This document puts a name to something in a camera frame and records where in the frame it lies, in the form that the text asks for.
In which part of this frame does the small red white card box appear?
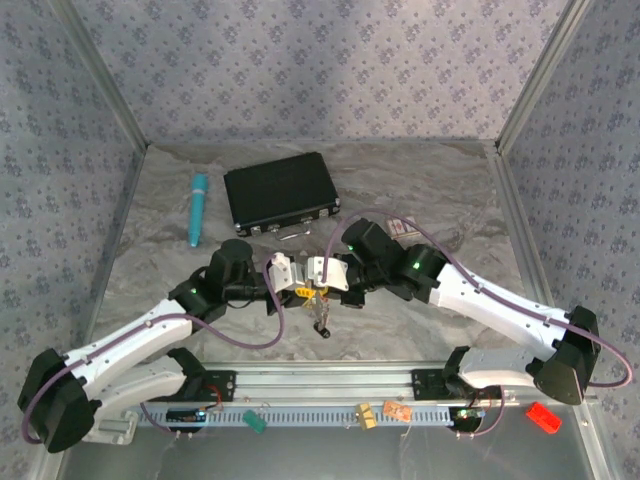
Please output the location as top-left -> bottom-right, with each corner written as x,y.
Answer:
387,216 -> 419,239

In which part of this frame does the teal pen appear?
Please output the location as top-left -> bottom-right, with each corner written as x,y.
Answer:
188,173 -> 210,249

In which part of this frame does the yellow plastic tag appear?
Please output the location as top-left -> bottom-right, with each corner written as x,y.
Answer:
354,402 -> 379,431

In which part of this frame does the orange plastic tag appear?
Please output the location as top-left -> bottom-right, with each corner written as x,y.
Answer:
382,399 -> 414,422

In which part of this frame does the green plastic tag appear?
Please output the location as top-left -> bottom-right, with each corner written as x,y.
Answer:
243,409 -> 269,434

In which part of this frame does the white plastic holder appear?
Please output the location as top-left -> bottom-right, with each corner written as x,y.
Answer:
82,409 -> 139,445

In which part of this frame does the red plastic block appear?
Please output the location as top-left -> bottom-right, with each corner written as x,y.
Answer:
524,401 -> 564,435

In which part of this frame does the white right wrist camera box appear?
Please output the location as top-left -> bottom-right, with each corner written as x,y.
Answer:
307,255 -> 351,292

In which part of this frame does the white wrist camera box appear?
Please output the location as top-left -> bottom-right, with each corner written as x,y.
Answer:
267,252 -> 307,292
307,255 -> 351,292

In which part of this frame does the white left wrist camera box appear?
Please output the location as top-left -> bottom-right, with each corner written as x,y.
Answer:
267,252 -> 307,292

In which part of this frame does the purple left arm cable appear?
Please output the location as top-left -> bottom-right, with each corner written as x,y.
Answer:
22,252 -> 286,444

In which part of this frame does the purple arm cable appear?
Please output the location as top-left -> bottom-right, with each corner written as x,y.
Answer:
22,252 -> 286,444
323,209 -> 630,440

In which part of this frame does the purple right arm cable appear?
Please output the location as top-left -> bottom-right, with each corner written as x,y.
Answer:
323,209 -> 630,440

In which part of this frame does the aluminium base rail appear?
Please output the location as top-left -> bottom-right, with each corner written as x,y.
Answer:
94,360 -> 599,409

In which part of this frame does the black briefcase with metal handle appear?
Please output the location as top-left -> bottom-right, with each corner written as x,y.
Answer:
223,151 -> 342,242

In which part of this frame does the aluminium frame side rail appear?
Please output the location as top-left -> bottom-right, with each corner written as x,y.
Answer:
485,142 -> 561,314
74,142 -> 151,351

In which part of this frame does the grey slotted cable tray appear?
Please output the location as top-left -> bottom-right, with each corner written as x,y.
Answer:
134,407 -> 501,429

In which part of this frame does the aluminium frame post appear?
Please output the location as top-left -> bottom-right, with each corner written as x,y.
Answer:
49,0 -> 151,149
493,0 -> 595,151

